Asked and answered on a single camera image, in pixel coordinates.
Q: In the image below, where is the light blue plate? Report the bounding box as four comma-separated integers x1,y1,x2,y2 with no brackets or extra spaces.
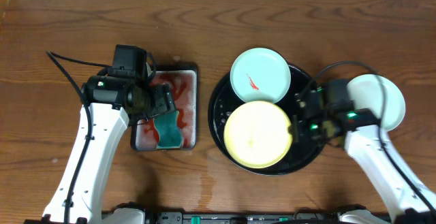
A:
230,48,292,103
347,74,406,131

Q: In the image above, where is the green scrubbing sponge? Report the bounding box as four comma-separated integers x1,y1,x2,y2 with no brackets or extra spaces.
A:
154,110,183,150

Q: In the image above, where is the yellow plate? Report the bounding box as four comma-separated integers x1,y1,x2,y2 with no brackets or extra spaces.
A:
223,101,292,169

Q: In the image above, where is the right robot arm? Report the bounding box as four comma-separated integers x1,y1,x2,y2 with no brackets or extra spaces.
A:
292,74,435,223

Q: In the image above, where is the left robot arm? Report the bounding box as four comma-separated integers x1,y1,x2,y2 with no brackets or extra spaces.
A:
39,76,175,223

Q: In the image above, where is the black rectangular soapy tray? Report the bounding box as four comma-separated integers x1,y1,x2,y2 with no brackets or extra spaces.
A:
130,64,198,151

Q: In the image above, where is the black round tray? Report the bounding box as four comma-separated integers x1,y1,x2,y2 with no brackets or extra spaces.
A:
208,64,324,176

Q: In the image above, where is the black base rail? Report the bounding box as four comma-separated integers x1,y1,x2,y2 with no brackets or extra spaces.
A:
102,210,392,224

